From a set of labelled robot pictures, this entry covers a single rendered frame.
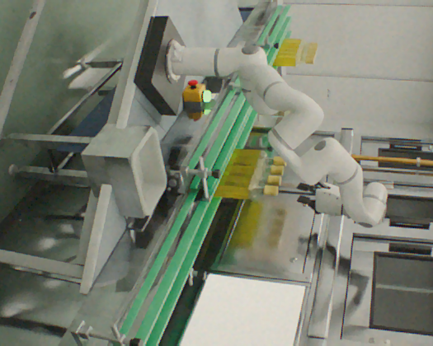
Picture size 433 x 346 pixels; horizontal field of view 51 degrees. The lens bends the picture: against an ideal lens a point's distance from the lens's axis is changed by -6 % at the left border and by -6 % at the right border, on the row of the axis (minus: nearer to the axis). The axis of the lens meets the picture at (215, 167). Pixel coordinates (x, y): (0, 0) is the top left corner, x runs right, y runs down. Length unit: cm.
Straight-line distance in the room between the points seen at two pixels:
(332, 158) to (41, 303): 105
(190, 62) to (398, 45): 627
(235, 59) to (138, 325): 84
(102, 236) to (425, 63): 685
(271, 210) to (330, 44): 605
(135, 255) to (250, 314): 38
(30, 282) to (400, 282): 126
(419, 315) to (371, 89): 661
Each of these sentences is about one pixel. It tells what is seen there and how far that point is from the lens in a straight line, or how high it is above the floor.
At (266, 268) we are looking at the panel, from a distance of 158.
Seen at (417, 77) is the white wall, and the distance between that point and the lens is 790.
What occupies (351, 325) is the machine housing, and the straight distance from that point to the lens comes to 150.
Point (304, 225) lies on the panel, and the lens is 172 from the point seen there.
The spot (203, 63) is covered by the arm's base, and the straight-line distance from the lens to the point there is 156.
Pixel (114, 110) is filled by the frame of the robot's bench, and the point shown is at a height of 67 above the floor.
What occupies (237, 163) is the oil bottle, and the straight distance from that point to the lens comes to 176.
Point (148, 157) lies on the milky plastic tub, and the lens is 151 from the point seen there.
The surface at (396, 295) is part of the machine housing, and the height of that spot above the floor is 159.
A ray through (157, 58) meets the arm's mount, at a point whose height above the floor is 81.
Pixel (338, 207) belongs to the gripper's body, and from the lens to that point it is 160.
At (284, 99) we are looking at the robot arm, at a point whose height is 122.
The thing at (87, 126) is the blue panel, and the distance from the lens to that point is 198.
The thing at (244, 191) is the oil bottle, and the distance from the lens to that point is 166.
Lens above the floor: 144
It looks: 17 degrees down
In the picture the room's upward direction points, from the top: 95 degrees clockwise
